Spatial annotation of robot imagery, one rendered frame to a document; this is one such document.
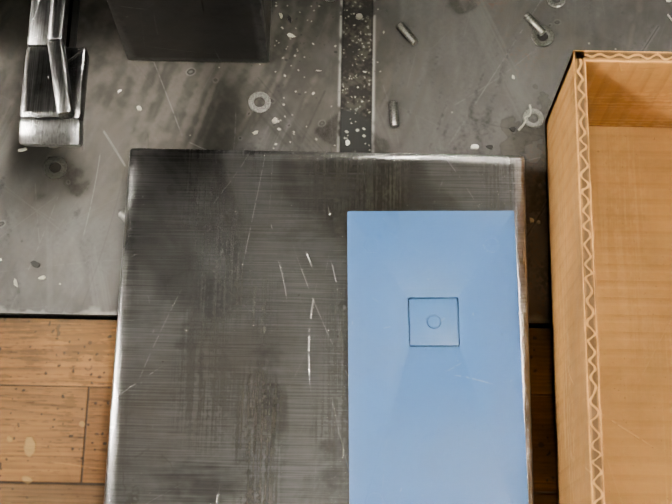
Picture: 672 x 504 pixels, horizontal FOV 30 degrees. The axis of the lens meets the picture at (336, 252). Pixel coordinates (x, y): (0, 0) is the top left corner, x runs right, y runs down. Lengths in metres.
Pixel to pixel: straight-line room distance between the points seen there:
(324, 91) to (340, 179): 0.05
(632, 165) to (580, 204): 0.09
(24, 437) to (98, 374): 0.04
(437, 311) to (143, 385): 0.12
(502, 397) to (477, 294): 0.04
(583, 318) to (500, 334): 0.05
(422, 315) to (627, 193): 0.11
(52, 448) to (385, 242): 0.16
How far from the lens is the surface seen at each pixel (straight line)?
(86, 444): 0.54
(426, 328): 0.51
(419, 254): 0.52
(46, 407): 0.54
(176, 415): 0.51
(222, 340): 0.52
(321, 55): 0.58
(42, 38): 0.50
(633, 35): 0.60
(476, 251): 0.52
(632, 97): 0.55
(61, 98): 0.48
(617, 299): 0.55
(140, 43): 0.57
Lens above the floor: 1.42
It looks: 73 degrees down
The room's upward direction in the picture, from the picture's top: straight up
